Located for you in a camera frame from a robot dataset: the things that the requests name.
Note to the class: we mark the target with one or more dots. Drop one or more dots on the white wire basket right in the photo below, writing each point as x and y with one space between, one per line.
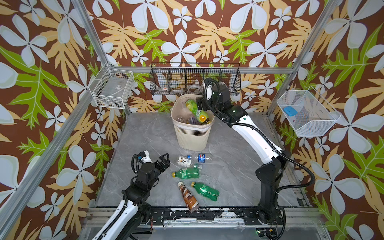
316 116

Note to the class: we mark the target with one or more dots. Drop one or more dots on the white wire basket left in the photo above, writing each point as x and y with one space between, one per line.
111 87

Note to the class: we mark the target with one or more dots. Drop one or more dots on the pepsi bottle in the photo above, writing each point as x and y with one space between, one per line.
200 157

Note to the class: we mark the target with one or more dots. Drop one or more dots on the white label small bottle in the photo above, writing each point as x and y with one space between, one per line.
188 163

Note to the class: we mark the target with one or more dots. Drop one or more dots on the blue object in basket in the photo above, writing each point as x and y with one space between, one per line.
290 111

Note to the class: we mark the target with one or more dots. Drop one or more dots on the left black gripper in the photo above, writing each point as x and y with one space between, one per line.
166 163

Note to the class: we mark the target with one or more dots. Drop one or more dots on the beige plastic waste bin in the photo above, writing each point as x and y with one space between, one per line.
189 136

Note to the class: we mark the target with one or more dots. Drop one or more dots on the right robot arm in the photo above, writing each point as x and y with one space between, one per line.
275 160

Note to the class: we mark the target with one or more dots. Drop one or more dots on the white wire basket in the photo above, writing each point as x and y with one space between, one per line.
111 87
316 116

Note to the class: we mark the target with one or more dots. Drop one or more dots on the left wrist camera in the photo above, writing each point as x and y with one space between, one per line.
144 157

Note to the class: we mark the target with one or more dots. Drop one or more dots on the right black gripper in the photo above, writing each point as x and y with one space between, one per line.
202 102

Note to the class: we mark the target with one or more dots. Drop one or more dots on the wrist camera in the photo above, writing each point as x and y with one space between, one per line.
144 157
208 91

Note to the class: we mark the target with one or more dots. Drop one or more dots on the black wire wall basket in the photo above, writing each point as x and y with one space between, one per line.
185 78

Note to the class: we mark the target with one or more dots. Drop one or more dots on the lime green label bottle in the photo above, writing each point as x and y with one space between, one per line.
200 115

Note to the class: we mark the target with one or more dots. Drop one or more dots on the brown tea bottle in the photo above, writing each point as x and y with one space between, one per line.
188 197

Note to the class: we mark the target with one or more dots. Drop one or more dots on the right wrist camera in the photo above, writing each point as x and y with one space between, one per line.
208 91

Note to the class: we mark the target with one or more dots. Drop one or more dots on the green soda bottle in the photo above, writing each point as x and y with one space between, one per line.
187 173
206 191

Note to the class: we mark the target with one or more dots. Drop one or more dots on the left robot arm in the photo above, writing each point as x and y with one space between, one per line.
133 210

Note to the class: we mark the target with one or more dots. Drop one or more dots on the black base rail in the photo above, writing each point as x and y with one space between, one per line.
216 217

